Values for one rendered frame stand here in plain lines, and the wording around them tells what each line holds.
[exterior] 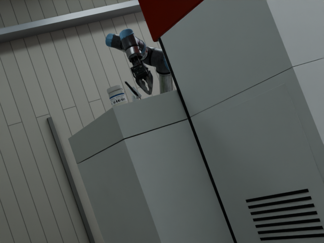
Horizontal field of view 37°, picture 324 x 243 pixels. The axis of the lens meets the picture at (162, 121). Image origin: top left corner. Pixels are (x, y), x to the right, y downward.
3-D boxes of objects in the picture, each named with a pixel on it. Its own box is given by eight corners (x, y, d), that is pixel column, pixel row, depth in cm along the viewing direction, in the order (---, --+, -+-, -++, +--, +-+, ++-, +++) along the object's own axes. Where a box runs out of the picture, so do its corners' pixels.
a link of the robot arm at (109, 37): (143, 46, 308) (107, 27, 263) (159, 49, 304) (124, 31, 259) (139, 63, 309) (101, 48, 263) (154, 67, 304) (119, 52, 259)
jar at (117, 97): (130, 102, 216) (123, 83, 217) (117, 106, 213) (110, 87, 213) (124, 107, 222) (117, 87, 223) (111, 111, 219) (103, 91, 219)
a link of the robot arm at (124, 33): (135, 30, 255) (128, 25, 247) (142, 48, 252) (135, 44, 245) (122, 37, 257) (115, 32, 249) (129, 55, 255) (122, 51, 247)
